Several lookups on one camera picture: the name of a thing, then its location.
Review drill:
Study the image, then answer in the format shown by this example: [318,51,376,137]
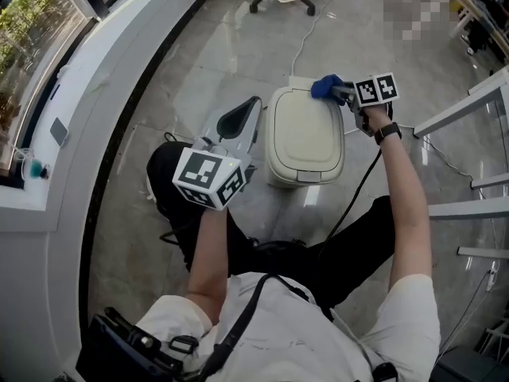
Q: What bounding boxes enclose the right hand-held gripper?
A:
[332,72,400,138]

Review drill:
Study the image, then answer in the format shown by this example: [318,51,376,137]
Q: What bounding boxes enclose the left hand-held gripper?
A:
[171,95,264,211]

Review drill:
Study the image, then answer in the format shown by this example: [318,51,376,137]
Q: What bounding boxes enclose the blue cloth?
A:
[311,73,345,101]

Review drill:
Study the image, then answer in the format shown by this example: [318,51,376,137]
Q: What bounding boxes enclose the beige plastic trash bin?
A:
[265,74,346,189]

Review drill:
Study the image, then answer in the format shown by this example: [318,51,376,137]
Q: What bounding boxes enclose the person's left forearm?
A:
[185,205,230,325]

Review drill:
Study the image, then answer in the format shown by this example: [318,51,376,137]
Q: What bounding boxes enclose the person's right forearm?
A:
[377,135,434,294]

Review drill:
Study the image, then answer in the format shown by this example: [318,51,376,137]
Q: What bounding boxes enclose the person's right hand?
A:
[362,102,394,133]

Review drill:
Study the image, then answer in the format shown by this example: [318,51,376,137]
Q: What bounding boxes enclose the dark wristwatch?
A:
[373,121,403,146]

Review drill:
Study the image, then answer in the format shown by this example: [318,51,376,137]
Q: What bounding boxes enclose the person's left white shoe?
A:
[145,173,158,203]

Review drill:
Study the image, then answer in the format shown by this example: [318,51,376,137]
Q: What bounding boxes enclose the white table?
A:
[413,65,509,260]

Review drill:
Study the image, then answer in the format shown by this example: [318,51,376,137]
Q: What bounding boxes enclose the black stool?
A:
[248,236,319,278]

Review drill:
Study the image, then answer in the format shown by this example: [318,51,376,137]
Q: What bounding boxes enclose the white curved window ledge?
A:
[0,0,223,373]

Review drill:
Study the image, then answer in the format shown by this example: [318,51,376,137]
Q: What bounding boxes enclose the person's black trousers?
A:
[146,141,394,310]

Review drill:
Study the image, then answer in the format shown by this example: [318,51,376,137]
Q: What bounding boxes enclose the grey smartphone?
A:
[49,116,70,148]

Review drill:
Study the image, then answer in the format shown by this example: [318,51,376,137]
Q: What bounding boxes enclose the teal bottle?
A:
[28,157,52,181]

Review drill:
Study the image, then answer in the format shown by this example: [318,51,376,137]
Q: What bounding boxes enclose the person's white shirt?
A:
[134,271,441,382]

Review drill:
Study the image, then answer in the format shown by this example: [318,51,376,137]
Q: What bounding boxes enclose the small white power strip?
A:
[485,260,501,293]

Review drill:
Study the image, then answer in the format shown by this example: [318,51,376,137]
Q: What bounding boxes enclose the black chest-mounted device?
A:
[75,306,200,382]

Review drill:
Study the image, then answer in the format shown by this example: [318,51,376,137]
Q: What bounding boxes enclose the black power cable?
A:
[164,131,196,145]

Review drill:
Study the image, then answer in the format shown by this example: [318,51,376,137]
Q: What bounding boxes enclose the thin white cable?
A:
[291,0,339,77]

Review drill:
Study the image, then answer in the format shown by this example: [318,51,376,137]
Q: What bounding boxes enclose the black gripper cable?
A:
[316,147,383,262]
[158,212,200,248]

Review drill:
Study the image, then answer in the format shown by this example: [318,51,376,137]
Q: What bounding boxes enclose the thick white cord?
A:
[344,122,476,177]

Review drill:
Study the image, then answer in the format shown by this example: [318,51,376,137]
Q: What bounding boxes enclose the black shoulder strap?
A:
[198,272,311,377]

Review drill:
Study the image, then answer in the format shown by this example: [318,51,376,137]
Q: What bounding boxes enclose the black window frame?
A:
[0,0,111,190]

